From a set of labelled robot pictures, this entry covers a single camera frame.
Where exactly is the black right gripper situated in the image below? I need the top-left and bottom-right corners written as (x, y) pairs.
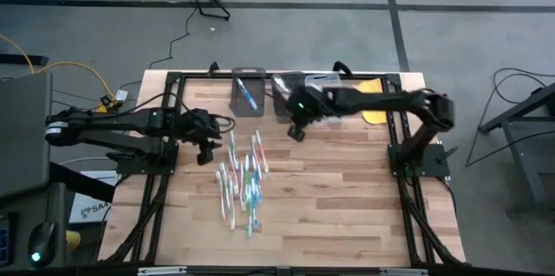
top-left (285, 86), bottom-right (335, 142)

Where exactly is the grey translucent plastic bin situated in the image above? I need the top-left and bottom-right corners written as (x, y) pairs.
top-left (228, 66), bottom-right (266, 119)
top-left (271, 70), bottom-right (313, 124)

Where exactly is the clear plastic bin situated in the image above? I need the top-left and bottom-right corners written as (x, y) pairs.
top-left (303, 71), bottom-right (343, 123)

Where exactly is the blue toothbrush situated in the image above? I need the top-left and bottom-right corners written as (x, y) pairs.
top-left (236, 76), bottom-right (260, 112)
top-left (255, 165), bottom-right (264, 204)
top-left (251, 180), bottom-right (260, 229)

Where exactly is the yellow cloth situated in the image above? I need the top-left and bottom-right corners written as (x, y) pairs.
top-left (357, 78), bottom-right (388, 125)

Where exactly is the yellow black power plug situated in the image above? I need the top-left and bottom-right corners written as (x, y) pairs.
top-left (88, 93), bottom-right (125, 121)

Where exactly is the black desk beam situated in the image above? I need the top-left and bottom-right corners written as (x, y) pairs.
top-left (48, 161), bottom-right (117, 204)

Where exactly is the white cardboard box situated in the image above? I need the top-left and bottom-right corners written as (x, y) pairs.
top-left (69, 170), bottom-right (114, 224)

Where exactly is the small yellow object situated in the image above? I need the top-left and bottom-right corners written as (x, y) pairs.
top-left (65, 230), bottom-right (82, 253)

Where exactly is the dark grey monitor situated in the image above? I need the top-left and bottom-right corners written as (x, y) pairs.
top-left (0, 71), bottom-right (53, 199)

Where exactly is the black floor bar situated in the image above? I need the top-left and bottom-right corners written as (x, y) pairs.
top-left (0, 53), bottom-right (49, 67)

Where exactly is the black computer mouse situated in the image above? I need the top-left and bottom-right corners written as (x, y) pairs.
top-left (26, 221), bottom-right (57, 268)

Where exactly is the dark desk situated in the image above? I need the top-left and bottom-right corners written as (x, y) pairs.
top-left (0, 182), bottom-right (70, 271)

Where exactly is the black side table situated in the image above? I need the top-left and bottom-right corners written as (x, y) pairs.
top-left (476, 82), bottom-right (555, 219)

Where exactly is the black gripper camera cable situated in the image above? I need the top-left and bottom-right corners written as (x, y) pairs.
top-left (86, 91), bottom-right (238, 135)

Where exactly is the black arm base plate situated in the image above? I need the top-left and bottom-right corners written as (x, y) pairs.
top-left (388, 143), bottom-right (452, 178)
top-left (115, 141), bottom-right (180, 176)

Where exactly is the yellow extension cable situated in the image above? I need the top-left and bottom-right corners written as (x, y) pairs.
top-left (0, 32), bottom-right (118, 124)

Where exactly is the silver metal bracket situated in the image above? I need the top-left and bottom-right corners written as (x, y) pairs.
top-left (379, 267), bottom-right (429, 276)
top-left (137, 266), bottom-right (188, 276)

